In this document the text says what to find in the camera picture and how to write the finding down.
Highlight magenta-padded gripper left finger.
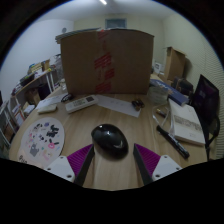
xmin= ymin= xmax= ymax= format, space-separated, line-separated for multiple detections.
xmin=44 ymin=143 xmax=96 ymax=187

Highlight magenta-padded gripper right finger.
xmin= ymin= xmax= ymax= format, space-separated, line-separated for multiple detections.
xmin=133 ymin=143 xmax=183 ymax=186

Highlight black computer mouse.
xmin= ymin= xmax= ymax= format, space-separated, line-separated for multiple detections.
xmin=90 ymin=123 xmax=130 ymax=160

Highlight round white printed mouse pad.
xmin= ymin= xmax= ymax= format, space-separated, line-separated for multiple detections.
xmin=17 ymin=116 xmax=66 ymax=169

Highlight black marker pen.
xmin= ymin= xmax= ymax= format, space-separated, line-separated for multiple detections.
xmin=155 ymin=124 xmax=191 ymax=160

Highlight white book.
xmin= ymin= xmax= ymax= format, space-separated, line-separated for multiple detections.
xmin=167 ymin=98 xmax=207 ymax=147

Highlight white remote with display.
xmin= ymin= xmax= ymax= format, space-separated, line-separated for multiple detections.
xmin=64 ymin=94 xmax=100 ymax=114

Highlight white paper sheet with writing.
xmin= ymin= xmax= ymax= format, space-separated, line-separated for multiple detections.
xmin=35 ymin=93 xmax=68 ymax=110

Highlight black eyeglasses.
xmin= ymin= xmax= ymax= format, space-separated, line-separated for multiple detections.
xmin=60 ymin=93 xmax=75 ymax=103

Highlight clear plastic container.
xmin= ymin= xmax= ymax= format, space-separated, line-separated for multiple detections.
xmin=147 ymin=84 xmax=169 ymax=104

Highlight blue book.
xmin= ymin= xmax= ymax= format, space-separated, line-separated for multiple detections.
xmin=149 ymin=78 xmax=190 ymax=107

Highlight black office chair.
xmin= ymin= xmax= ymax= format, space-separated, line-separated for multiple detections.
xmin=191 ymin=73 xmax=222 ymax=161

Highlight cluttered shelf unit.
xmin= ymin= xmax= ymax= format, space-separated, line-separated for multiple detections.
xmin=0 ymin=58 xmax=62 ymax=158

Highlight clear plastic jar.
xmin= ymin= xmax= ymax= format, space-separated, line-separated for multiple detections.
xmin=54 ymin=54 xmax=68 ymax=92

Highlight small brown cardboard box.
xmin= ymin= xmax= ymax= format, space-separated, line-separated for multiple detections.
xmin=163 ymin=46 xmax=187 ymax=82

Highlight large brown cardboard box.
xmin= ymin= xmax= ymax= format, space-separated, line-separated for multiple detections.
xmin=60 ymin=28 xmax=155 ymax=95

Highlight small wall window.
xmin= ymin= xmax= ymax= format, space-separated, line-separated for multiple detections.
xmin=104 ymin=17 xmax=128 ymax=30

